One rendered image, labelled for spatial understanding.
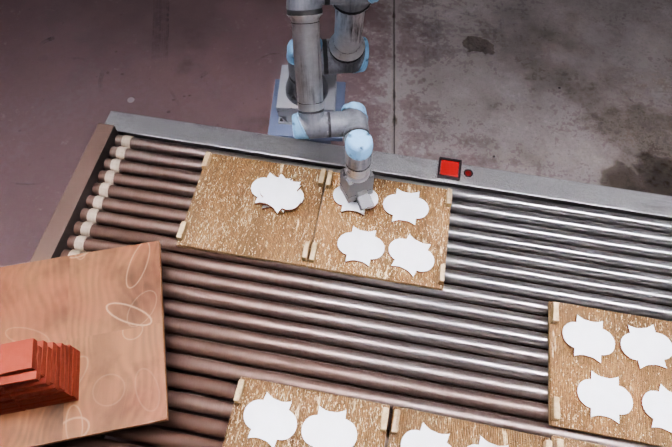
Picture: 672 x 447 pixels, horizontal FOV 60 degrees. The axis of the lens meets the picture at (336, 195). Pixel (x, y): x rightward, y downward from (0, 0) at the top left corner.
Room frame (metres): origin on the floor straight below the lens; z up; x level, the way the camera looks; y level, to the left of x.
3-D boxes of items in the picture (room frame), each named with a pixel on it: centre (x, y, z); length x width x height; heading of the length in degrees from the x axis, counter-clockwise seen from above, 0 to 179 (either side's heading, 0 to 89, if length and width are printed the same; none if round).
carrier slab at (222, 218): (0.94, 0.26, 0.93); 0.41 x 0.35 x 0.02; 81
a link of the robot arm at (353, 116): (1.06, -0.04, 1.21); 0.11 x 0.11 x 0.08; 5
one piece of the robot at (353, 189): (0.94, -0.07, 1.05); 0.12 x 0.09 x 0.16; 26
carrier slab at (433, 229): (0.87, -0.15, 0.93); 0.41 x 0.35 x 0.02; 80
